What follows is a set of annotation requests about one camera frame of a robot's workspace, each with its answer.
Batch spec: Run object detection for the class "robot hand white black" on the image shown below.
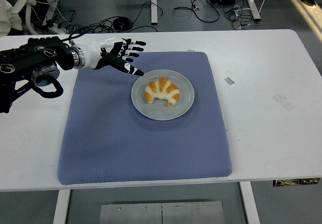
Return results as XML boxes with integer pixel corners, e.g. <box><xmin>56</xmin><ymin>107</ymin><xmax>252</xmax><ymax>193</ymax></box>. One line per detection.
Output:
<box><xmin>82</xmin><ymin>37</ymin><xmax>147</xmax><ymax>77</ymax></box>

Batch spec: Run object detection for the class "croissant bread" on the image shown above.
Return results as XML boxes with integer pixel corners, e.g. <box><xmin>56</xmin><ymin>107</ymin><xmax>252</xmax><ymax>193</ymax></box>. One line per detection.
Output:
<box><xmin>144</xmin><ymin>77</ymin><xmax>181</xmax><ymax>107</ymax></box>

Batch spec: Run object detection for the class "white power strip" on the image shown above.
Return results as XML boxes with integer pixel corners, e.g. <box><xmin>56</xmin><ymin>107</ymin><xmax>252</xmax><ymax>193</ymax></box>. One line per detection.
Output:
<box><xmin>46</xmin><ymin>19</ymin><xmax>63</xmax><ymax>35</ymax></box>

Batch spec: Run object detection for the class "grey round plate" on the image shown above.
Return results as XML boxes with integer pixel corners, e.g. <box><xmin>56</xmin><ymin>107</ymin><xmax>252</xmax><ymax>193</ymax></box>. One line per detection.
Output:
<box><xmin>131</xmin><ymin>69</ymin><xmax>196</xmax><ymax>121</ymax></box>

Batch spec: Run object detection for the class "white cloth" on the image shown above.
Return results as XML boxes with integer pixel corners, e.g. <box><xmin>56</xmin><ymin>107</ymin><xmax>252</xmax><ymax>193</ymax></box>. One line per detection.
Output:
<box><xmin>0</xmin><ymin>0</ymin><xmax>24</xmax><ymax>33</ymax></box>

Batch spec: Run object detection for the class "blue quilted mat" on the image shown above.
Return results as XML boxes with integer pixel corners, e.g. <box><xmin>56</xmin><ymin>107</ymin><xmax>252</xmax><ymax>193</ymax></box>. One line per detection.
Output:
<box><xmin>57</xmin><ymin>51</ymin><xmax>232</xmax><ymax>186</ymax></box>

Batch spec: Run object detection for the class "grey foot pedal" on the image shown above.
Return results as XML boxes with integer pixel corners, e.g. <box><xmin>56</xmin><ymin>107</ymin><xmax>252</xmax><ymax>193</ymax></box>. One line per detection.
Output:
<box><xmin>226</xmin><ymin>10</ymin><xmax>242</xmax><ymax>22</ymax></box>

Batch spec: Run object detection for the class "white table leg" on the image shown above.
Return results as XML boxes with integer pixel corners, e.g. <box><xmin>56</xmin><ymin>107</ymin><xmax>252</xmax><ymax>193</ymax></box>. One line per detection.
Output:
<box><xmin>52</xmin><ymin>189</ymin><xmax>71</xmax><ymax>224</ymax></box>
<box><xmin>238</xmin><ymin>181</ymin><xmax>261</xmax><ymax>224</ymax></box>

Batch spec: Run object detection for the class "white desk leg with foot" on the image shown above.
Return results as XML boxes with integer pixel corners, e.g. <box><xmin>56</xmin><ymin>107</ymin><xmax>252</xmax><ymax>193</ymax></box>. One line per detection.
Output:
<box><xmin>248</xmin><ymin>0</ymin><xmax>262</xmax><ymax>21</ymax></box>

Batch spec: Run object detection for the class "large clear tape piece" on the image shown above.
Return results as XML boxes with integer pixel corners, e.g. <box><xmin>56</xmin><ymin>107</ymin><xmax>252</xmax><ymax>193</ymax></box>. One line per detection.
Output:
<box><xmin>272</xmin><ymin>93</ymin><xmax>295</xmax><ymax>111</ymax></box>

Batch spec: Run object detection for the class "coiled black cable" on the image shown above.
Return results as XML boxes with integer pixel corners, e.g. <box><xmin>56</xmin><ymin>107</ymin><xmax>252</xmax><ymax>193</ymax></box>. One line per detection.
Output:
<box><xmin>99</xmin><ymin>16</ymin><xmax>134</xmax><ymax>31</ymax></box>

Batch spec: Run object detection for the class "white chair frame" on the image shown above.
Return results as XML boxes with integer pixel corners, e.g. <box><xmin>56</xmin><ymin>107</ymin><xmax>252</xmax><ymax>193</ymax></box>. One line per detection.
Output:
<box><xmin>11</xmin><ymin>0</ymin><xmax>39</xmax><ymax>35</ymax></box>

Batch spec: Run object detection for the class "long black cable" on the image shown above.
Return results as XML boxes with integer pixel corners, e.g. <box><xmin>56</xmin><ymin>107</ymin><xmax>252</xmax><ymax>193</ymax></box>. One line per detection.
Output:
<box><xmin>173</xmin><ymin>0</ymin><xmax>221</xmax><ymax>23</ymax></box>

